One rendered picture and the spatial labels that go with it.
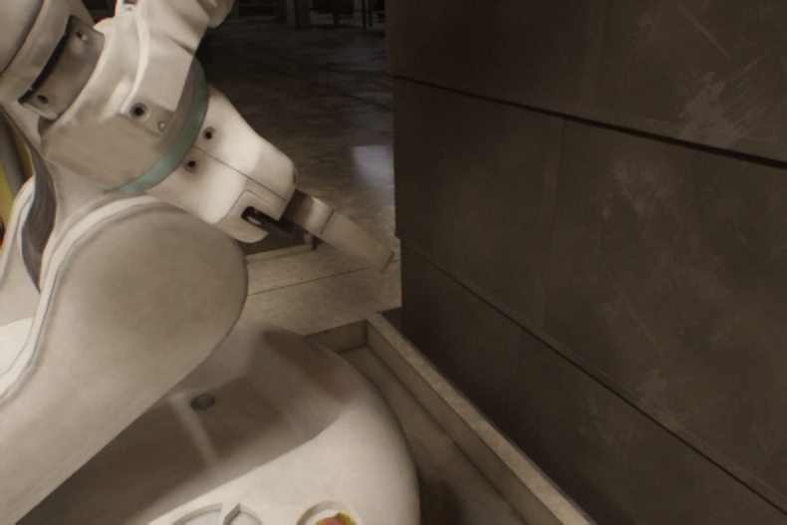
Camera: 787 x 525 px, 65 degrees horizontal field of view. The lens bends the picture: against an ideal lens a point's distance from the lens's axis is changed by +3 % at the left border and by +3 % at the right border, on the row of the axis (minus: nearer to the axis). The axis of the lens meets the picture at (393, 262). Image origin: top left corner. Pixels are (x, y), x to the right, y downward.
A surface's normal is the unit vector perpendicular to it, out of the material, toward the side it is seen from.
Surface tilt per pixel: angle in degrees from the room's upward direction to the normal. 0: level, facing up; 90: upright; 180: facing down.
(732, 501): 90
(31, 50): 88
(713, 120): 90
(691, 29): 90
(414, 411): 0
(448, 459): 0
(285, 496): 0
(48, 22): 70
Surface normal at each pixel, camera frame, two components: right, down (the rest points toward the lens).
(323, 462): -0.01, -0.91
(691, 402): -0.89, 0.21
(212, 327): 0.66, 0.40
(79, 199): 0.43, 0.33
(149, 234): 0.58, 0.13
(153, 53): 0.77, -0.18
